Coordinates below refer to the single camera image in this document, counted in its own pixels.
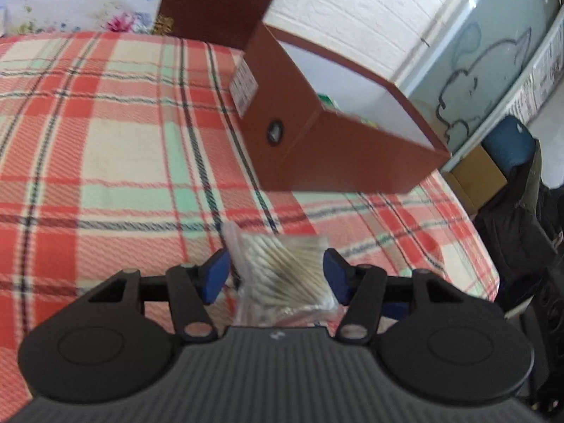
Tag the red plaid blanket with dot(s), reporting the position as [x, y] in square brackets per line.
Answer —
[110, 163]

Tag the dark clothes on chair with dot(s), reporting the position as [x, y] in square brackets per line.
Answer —
[524, 238]

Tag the glass panel with line drawing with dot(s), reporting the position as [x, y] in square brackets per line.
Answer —
[480, 66]

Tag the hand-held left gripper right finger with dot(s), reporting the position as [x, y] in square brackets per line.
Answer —
[337, 277]

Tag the blue chair back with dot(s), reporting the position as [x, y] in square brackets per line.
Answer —
[506, 139]

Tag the brown shoe box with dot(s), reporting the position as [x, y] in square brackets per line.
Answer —
[343, 158]

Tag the white printed paper strip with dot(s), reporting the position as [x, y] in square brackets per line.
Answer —
[535, 83]

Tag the green snack packet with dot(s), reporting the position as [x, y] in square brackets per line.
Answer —
[328, 101]

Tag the clear bag of cotton swabs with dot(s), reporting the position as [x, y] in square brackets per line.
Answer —
[282, 268]

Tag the small cardboard box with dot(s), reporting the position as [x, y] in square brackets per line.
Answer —
[478, 178]

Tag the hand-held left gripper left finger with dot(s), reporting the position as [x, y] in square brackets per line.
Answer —
[215, 275]

